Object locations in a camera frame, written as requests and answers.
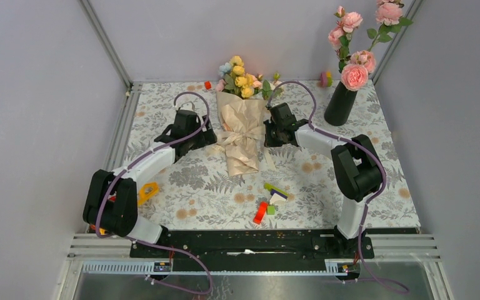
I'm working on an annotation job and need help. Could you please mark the colourful flower bouquet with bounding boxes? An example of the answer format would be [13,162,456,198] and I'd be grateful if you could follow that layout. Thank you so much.
[216,56,283,176]

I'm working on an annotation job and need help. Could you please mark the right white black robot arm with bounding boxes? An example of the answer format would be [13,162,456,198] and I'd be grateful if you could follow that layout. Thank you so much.
[264,103,386,259]

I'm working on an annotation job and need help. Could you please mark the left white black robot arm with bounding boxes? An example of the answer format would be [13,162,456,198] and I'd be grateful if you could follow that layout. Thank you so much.
[82,109,217,257]

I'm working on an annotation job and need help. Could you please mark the black vase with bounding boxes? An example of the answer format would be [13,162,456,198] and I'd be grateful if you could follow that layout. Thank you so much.
[324,82,358,126]

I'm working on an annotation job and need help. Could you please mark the floral patterned table mat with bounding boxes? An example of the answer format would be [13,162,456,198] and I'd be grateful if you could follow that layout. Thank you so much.
[124,81,421,230]

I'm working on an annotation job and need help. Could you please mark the green long toy block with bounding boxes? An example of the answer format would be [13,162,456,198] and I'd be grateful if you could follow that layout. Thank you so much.
[264,182,289,199]

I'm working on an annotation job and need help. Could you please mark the pink yellow green toy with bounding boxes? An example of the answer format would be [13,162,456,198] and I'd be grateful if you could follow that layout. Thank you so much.
[317,71,333,88]

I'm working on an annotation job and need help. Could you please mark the white purple toy block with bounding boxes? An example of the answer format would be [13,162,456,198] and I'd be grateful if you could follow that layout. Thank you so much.
[269,189,288,206]

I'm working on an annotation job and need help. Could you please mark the red yellow toy truck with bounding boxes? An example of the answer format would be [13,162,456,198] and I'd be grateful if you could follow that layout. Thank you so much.
[82,179,159,237]

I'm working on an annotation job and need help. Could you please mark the red toy block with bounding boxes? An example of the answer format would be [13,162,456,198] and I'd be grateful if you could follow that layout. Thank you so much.
[252,202,268,224]

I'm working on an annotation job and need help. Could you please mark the small green toy cube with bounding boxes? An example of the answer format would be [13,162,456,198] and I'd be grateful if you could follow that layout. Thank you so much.
[266,206,276,216]

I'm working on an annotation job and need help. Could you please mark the pink rose stems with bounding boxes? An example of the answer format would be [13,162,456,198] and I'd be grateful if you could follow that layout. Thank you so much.
[327,0,413,92]

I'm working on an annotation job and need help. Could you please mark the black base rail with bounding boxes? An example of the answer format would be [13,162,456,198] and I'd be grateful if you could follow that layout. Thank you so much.
[130,226,419,273]

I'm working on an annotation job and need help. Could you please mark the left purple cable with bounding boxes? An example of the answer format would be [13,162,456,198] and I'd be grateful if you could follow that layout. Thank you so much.
[94,91,214,296]

